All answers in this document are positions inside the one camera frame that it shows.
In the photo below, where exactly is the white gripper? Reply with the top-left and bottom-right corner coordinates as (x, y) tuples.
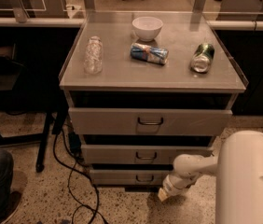
(158, 174), (197, 202)

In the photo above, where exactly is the grey drawer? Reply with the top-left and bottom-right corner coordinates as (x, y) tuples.
(90, 169), (170, 186)
(69, 107), (232, 136)
(82, 145), (213, 164)

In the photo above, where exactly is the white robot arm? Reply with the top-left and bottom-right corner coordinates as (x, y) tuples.
(159, 131), (263, 224)

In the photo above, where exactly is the grey drawer cabinet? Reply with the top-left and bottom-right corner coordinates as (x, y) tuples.
(58, 10), (249, 194)

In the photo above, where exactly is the black power adapter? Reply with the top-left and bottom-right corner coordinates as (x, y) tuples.
(68, 133), (81, 154)

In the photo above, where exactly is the green soda can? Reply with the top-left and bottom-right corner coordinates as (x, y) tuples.
(190, 43), (215, 74)

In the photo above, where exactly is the blue crushed can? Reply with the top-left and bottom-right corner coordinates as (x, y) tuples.
(130, 43), (169, 65)

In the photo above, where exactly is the brown shoe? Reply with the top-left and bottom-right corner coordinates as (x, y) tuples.
(0, 191), (21, 224)

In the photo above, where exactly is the clear plastic bottle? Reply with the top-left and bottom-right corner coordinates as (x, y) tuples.
(84, 36), (103, 75)

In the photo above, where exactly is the white bowl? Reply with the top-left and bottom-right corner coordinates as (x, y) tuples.
(132, 17), (163, 42)

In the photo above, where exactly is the black floor cable left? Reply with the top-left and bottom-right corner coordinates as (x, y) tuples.
(52, 121), (109, 224)

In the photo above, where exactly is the black table frame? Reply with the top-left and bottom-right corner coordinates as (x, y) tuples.
(0, 43), (67, 173)

